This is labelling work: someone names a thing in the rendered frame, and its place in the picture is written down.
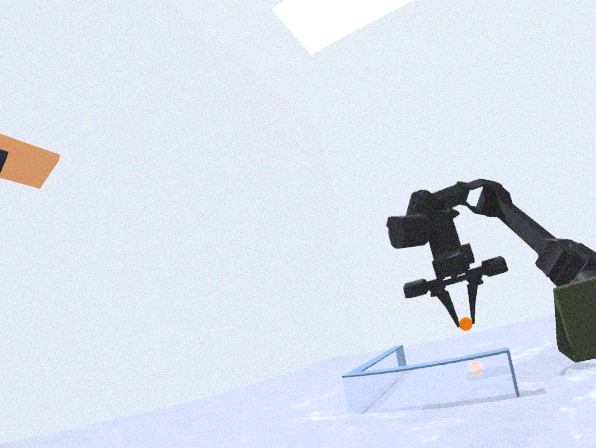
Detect orange ball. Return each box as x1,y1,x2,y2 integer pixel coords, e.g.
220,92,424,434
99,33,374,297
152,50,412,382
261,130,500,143
459,317,472,331

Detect blue flat bar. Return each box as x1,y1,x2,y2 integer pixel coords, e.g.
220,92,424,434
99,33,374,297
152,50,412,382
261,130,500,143
342,345,520,397

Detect clear low corner walls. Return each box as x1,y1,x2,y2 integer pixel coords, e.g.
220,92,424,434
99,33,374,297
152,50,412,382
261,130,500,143
343,346,517,413

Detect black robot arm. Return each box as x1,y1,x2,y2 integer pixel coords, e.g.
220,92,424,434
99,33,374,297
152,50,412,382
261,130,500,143
386,179,596,287

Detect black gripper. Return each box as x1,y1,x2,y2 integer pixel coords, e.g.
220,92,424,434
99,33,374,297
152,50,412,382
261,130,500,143
403,237,508,327

